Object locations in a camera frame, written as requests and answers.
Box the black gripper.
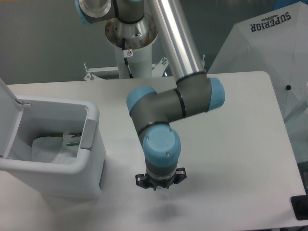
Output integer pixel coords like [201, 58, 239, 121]
[135, 167, 186, 191]

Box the white plastic wrapper bag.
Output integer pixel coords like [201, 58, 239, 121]
[32, 133, 81, 156]

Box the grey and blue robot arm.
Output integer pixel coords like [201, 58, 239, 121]
[75, 0, 225, 189]

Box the white trash can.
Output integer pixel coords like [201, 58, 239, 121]
[0, 96, 105, 199]

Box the white trash can lid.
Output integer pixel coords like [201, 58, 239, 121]
[0, 79, 31, 158]

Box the white bin liner bag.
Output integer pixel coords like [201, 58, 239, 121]
[32, 134, 81, 165]

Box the black device at table corner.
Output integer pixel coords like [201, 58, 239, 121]
[291, 195, 308, 220]

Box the white Superior umbrella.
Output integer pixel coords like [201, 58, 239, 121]
[209, 2, 308, 118]

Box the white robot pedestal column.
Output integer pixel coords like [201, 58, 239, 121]
[115, 45, 152, 79]

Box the white metal base frame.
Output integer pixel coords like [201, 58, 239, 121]
[83, 54, 208, 81]

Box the black cable on pedestal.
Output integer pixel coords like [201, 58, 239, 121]
[121, 37, 134, 79]

